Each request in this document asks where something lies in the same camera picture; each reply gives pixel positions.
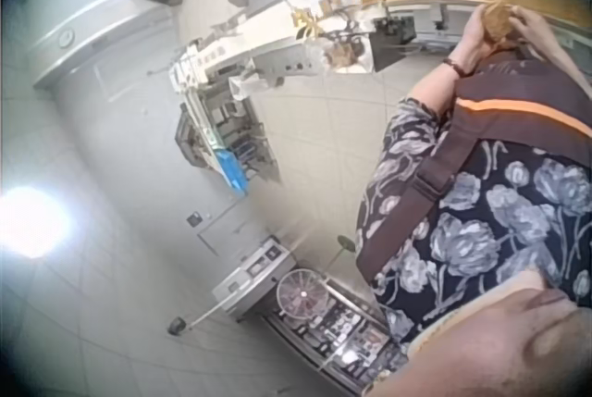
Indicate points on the white work table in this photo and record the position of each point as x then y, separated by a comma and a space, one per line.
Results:
268, 33

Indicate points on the wheeled metal stand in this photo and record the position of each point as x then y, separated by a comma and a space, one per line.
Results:
178, 325

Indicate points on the glass display case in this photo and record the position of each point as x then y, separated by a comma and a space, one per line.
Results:
337, 337

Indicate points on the person's left hand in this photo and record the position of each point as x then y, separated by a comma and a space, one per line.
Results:
472, 40

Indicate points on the white wheeled rack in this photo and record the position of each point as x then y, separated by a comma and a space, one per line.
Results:
222, 110

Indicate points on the grey metal appliance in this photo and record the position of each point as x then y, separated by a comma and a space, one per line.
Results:
252, 279

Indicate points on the green round stand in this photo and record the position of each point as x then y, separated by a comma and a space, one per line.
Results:
345, 242

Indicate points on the person's right hand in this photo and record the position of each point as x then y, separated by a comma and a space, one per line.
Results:
534, 29

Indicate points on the person's left fingers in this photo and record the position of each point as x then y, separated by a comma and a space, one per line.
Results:
476, 14

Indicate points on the yellow ribbon bundle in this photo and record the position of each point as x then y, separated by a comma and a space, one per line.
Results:
306, 23

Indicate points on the black machine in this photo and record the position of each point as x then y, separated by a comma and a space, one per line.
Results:
393, 40

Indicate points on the dark wrist watch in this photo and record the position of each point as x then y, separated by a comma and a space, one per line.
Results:
455, 67

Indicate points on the white cabinet with round knob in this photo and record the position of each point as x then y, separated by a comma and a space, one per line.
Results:
88, 36

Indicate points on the brown bread loaf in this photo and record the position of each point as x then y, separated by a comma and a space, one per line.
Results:
498, 23

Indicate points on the person's right fingers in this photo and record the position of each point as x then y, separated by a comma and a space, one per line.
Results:
519, 16

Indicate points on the clear bag of bread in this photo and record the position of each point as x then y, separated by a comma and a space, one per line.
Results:
343, 54

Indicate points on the blue crate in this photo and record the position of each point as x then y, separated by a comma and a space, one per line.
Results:
232, 170

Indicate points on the small black floor box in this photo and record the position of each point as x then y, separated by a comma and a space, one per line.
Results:
193, 219

